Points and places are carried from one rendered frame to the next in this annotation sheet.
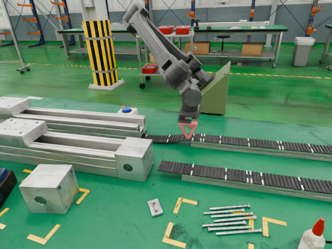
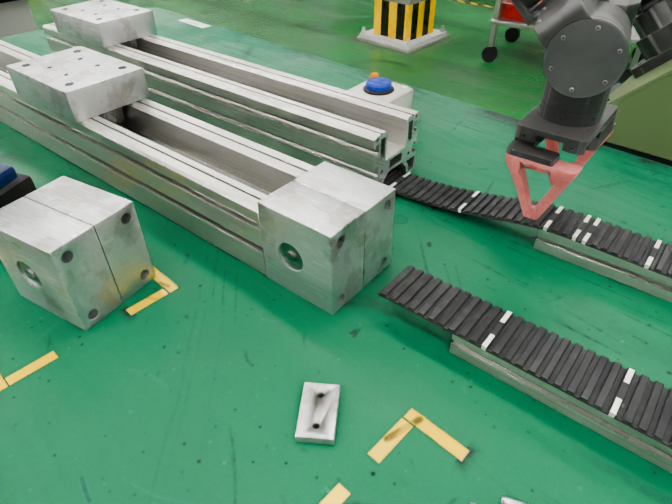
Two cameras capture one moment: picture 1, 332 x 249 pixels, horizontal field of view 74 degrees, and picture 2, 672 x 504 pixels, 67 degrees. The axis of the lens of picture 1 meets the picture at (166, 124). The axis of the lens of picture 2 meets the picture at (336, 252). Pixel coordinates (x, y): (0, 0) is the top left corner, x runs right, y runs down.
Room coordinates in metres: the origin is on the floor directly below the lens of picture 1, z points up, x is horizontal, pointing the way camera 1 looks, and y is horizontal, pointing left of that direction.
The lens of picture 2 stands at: (0.21, -0.07, 1.13)
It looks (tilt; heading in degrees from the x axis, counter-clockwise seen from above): 39 degrees down; 24
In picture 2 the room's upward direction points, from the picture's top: 1 degrees counter-clockwise
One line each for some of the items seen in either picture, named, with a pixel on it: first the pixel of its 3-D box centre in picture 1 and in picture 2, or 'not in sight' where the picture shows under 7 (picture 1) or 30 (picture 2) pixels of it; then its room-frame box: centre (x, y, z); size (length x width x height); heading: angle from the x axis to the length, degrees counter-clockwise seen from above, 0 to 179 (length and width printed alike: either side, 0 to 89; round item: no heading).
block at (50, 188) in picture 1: (54, 185); (84, 243); (0.48, 0.32, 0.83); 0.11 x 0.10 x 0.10; 174
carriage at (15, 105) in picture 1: (8, 108); (105, 29); (0.95, 0.72, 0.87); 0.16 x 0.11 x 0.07; 75
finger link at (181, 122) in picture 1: (188, 125); (545, 173); (0.70, -0.08, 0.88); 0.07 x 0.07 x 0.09; 75
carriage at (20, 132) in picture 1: (19, 134); (81, 90); (0.70, 0.53, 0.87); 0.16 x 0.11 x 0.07; 75
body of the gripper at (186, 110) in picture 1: (189, 104); (574, 95); (0.73, -0.09, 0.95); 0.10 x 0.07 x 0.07; 165
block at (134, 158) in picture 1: (137, 156); (336, 229); (0.60, 0.10, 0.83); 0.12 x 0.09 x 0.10; 165
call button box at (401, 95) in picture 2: (126, 117); (374, 109); (0.93, 0.18, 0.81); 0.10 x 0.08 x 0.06; 165
